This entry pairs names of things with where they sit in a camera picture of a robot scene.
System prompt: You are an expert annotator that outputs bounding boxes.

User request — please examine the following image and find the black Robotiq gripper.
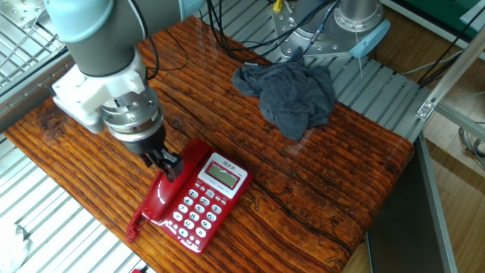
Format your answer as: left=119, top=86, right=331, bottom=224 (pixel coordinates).
left=128, top=126, right=185, bottom=183

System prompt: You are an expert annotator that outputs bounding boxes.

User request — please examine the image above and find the red telephone handset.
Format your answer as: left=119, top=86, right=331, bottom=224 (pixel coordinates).
left=142, top=137, right=213, bottom=223

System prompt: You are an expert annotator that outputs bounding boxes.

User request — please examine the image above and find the red telephone cord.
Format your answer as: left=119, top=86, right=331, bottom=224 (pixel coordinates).
left=125, top=172, right=164, bottom=243

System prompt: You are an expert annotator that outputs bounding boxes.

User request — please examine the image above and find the red telephone base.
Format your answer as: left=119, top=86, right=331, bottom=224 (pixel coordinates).
left=151, top=151, right=254, bottom=254

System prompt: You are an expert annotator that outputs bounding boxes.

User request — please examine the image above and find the dark grey crumpled cloth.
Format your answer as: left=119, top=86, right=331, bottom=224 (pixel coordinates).
left=231, top=47, right=336, bottom=143

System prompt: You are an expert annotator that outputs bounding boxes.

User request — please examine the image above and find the white crumpled cloth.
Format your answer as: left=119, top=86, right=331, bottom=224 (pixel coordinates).
left=0, top=223, right=31, bottom=273

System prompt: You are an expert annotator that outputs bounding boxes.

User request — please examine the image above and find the silver robot mounting plate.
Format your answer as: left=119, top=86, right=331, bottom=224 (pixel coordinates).
left=271, top=2, right=365, bottom=64

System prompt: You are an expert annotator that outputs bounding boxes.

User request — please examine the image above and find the white zip tie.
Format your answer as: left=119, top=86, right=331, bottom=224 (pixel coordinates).
left=355, top=32, right=368, bottom=81

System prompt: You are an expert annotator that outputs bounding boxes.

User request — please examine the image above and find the dark grey flat panel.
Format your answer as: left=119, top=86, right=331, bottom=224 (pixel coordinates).
left=365, top=136, right=459, bottom=273

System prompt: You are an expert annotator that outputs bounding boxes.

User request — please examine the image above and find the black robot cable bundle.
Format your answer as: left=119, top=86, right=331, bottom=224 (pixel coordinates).
left=130, top=0, right=338, bottom=80

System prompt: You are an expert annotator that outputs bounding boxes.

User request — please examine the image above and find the white wire mesh rack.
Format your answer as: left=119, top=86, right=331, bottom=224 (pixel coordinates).
left=0, top=0, right=65, bottom=88

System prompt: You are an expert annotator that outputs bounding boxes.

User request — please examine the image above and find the aluminium extrusion frame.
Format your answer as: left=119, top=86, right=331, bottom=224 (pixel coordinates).
left=415, top=22, right=485, bottom=141

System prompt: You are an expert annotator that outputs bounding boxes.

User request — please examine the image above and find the grey floor cable bundle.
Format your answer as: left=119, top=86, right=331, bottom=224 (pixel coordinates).
left=457, top=127, right=485, bottom=168

